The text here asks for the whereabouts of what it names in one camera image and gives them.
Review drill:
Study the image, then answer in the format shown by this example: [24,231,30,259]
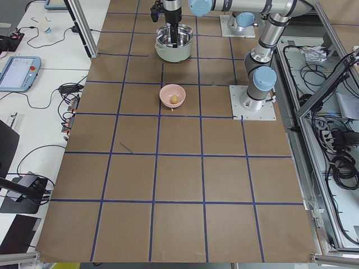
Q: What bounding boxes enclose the black monitor stand base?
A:
[1,173,48,214]

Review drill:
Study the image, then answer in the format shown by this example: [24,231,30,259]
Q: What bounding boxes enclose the brown egg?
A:
[170,95,180,104]

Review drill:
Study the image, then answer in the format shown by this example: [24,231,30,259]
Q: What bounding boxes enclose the aluminium frame post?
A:
[64,0,99,59]

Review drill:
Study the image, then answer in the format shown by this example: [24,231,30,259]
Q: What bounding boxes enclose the small white cup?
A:
[43,24,52,34]

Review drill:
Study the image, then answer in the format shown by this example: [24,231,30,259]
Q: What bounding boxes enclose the pale green cooking pot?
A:
[154,24,193,63]

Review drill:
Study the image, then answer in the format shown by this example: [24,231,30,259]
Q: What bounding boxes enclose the pink bowl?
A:
[159,84,186,108]

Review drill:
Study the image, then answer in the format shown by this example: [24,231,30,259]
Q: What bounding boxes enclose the black power adapter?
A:
[59,84,84,94]

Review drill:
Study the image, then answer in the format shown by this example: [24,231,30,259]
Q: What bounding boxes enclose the crumpled white paper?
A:
[300,46,327,62]

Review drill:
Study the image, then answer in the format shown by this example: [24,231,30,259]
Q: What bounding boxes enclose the black laptop corner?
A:
[0,121,20,178]

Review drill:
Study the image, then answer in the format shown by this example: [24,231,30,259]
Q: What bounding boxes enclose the black flat pad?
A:
[1,214,41,254]

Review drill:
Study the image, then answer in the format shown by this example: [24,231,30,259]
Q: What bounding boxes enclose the black cable bundle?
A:
[325,152,357,188]

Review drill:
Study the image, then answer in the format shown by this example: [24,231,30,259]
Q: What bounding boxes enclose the blue teach pendant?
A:
[1,56,42,92]

